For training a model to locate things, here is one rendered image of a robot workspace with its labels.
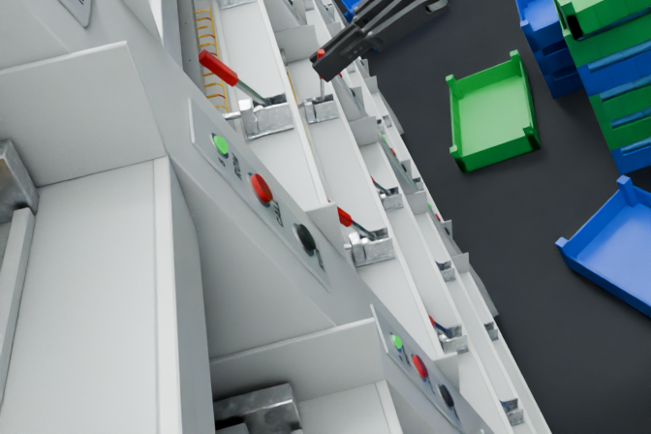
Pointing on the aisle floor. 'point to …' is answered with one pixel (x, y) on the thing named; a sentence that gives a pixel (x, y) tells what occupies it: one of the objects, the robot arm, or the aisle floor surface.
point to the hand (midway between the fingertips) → (339, 52)
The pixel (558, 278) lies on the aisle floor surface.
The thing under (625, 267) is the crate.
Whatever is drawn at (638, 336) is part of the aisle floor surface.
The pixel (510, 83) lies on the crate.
